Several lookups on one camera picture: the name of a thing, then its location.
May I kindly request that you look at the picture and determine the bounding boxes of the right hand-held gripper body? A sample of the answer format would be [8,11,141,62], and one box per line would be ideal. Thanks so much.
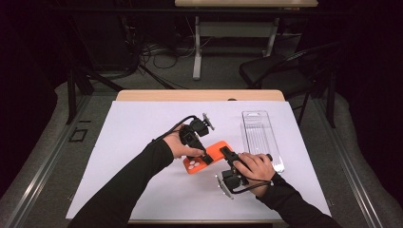
[216,160,250,200]

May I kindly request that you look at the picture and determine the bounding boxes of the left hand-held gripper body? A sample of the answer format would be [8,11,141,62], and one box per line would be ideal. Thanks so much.
[179,112,216,150]

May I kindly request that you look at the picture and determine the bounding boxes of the orange phone case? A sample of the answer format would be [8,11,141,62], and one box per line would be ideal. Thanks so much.
[182,140,234,175]

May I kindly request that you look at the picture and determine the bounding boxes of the clear plastic packaging tray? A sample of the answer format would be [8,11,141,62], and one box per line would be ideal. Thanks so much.
[240,109,285,175]

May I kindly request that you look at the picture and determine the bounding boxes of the person's left hand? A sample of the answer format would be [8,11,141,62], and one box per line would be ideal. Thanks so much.
[163,123,205,160]

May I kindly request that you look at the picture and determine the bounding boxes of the person's right hand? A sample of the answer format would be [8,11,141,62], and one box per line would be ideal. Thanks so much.
[232,153,276,198]

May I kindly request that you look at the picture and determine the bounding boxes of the light wooden table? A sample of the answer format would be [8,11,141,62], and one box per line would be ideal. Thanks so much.
[71,89,325,225]

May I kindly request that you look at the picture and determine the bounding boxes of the white table cover sheet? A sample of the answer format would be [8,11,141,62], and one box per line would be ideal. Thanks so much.
[65,100,333,221]

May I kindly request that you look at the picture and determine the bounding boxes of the white-legged desk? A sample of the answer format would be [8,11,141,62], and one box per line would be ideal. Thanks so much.
[174,0,318,81]

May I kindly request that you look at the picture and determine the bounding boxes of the black folding chair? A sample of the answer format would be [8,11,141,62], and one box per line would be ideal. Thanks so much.
[239,41,341,127]

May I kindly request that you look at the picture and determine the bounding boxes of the black metal stand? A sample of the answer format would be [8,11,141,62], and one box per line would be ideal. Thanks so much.
[65,67,125,125]

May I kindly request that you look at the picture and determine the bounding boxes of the black horizontal metal bar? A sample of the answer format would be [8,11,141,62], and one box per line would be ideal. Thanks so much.
[47,7,353,15]

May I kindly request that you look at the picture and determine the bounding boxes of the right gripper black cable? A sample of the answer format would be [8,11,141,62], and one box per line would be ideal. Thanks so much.
[231,179,274,195]

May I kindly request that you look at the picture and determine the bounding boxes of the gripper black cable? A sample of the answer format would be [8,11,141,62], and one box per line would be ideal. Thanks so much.
[231,179,274,195]
[147,115,199,146]

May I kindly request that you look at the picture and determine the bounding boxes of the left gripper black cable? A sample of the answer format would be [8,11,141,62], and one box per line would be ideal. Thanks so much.
[147,115,199,146]

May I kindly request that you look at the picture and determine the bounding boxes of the bundle of floor cables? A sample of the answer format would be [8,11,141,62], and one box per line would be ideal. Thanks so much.
[122,15,203,90]

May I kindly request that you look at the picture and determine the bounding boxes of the metal floor rail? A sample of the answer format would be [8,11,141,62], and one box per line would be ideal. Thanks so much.
[0,96,91,228]
[315,99,386,228]

